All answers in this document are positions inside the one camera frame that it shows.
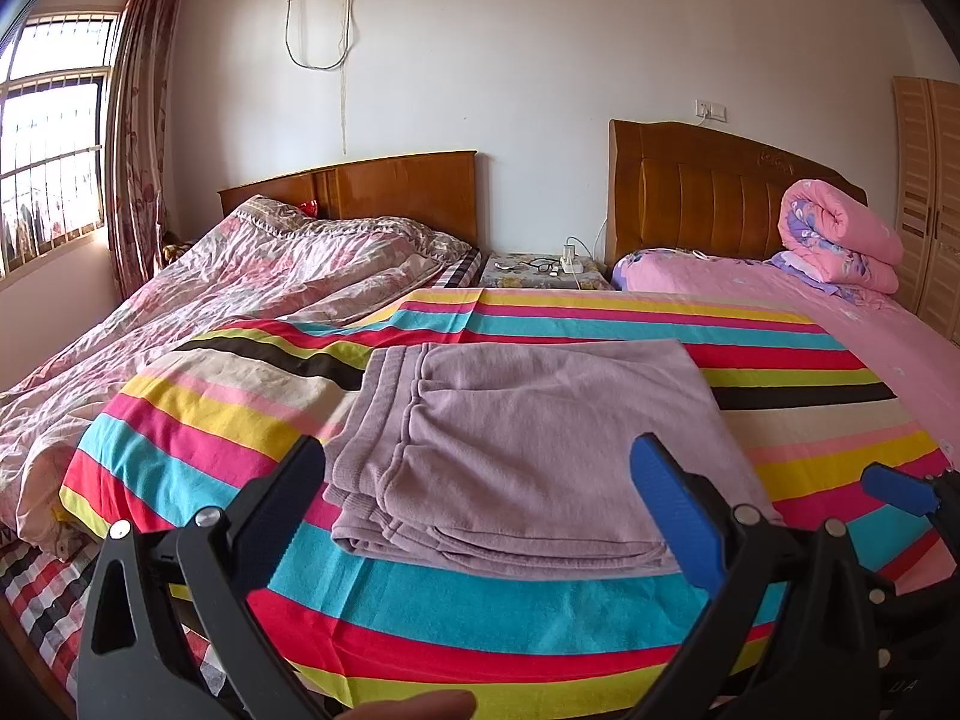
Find rolled pink quilt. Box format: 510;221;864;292
765;178;905;295

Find pink floral quilt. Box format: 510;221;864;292
0;195;473;548

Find pink bed sheet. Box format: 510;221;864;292
615;251;960;601

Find nightstand with floral cover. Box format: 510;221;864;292
478;251;610;292

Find floral red curtain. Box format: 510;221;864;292
105;0;188;301

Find plain wooden headboard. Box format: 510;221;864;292
217;150;479;245

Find white wall cord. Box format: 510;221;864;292
339;0;353;155

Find striped colourful blanket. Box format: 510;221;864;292
58;286;957;720

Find padded wooden headboard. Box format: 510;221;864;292
607;118;869;271

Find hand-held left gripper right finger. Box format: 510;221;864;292
630;433;882;720

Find lilac pants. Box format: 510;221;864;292
324;339;785;578

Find checkered bed sheet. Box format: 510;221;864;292
0;247;482;702

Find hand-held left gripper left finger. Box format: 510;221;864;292
75;435;331;720

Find barred window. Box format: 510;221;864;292
0;11;122;278

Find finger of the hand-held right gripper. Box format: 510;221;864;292
861;463;960;533
862;570;960;635

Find light wooden wardrobe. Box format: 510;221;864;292
891;75;960;338

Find pink and purple pillow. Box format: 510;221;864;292
611;247;773;293

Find person's left hand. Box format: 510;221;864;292
349;690;477;720

